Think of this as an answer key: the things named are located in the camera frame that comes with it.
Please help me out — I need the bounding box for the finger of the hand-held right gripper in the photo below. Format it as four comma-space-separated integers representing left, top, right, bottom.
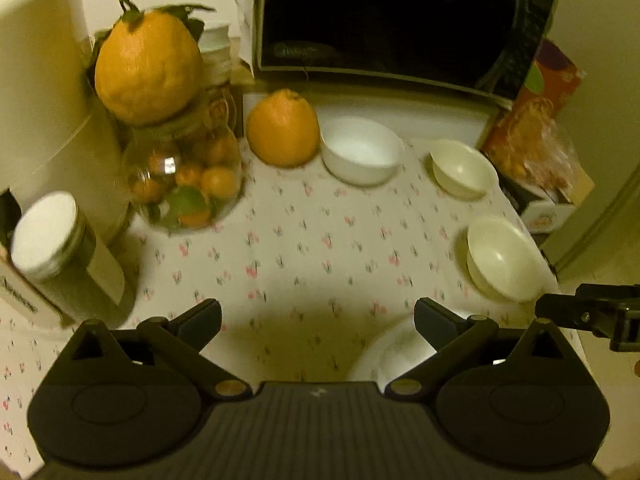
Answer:
534, 283, 640, 353

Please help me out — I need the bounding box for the cream bowl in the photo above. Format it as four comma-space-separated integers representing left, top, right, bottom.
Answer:
466, 215, 547, 304
429, 139, 500, 199

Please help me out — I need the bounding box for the white bowl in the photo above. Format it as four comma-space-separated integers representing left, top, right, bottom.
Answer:
320, 116, 406, 187

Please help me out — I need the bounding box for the red label jar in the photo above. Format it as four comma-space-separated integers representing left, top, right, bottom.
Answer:
212, 82, 247, 137

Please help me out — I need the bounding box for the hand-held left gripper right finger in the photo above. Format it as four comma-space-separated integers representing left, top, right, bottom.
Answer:
384, 297, 576, 401

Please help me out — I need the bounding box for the black microwave oven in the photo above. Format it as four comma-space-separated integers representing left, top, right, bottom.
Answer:
252, 0, 557, 106

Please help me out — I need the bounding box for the black and white cardboard box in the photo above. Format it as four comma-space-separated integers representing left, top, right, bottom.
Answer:
500, 160, 596, 235

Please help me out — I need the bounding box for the cherry print tablecloth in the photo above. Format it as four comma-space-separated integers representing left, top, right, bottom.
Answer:
0, 132, 586, 480

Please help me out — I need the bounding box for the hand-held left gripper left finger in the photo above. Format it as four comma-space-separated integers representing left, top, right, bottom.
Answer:
62, 298, 253, 403

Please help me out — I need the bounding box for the white plate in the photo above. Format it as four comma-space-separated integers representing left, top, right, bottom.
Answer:
345, 314, 442, 386

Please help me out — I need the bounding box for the white microwave stand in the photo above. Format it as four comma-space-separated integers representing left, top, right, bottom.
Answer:
242, 72, 506, 150

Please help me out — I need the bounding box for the cream air fryer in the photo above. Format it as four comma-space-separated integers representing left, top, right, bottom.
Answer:
0, 0, 136, 331

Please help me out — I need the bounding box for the large orange with leaves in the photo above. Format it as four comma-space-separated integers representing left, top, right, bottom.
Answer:
87, 0, 216, 127

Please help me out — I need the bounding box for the white-lidded jar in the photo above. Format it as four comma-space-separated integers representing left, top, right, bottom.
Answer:
10, 191, 137, 324

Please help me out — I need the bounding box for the plastic bag of oranges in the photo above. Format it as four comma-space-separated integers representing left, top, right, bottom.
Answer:
482, 97, 581, 187

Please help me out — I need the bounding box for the glass jar of small oranges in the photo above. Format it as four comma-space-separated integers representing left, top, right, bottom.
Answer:
121, 87, 246, 235

